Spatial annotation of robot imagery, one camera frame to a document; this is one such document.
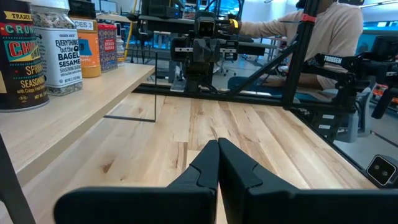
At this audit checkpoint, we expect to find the person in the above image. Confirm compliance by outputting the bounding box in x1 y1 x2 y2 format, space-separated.
226 0 365 91

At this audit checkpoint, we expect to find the wooden shelf with black legs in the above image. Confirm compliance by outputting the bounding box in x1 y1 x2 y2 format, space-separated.
0 51 158 224

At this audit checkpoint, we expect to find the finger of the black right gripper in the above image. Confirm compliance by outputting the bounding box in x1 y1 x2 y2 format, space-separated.
206 42 221 65
192 42 208 65

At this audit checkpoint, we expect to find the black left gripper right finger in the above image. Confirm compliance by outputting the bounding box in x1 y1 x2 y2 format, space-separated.
217 137 398 224

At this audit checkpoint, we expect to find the smoked paprika tin red lid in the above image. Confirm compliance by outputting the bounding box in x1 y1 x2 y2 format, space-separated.
97 23 119 73

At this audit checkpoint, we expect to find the yellow cable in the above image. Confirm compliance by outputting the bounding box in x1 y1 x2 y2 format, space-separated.
124 0 139 60

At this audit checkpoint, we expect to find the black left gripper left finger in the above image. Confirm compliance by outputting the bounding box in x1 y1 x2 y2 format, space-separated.
52 139 220 224

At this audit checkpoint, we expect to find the black aluminium table frame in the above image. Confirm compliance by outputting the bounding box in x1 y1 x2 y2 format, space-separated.
133 0 398 190

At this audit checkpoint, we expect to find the bagel sesame jar white lid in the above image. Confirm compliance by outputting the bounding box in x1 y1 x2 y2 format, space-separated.
30 0 84 97

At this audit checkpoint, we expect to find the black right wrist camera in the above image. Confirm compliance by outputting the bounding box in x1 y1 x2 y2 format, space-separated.
195 17 217 39

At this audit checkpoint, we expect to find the orange turmeric bottle black lid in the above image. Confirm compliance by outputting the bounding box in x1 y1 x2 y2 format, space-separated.
68 0 103 79

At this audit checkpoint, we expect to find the chili onion can yellow lid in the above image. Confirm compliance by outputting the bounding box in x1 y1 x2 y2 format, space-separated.
0 0 50 113

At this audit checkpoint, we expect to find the black table-level camera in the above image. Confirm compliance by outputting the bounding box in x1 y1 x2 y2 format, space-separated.
366 154 398 187

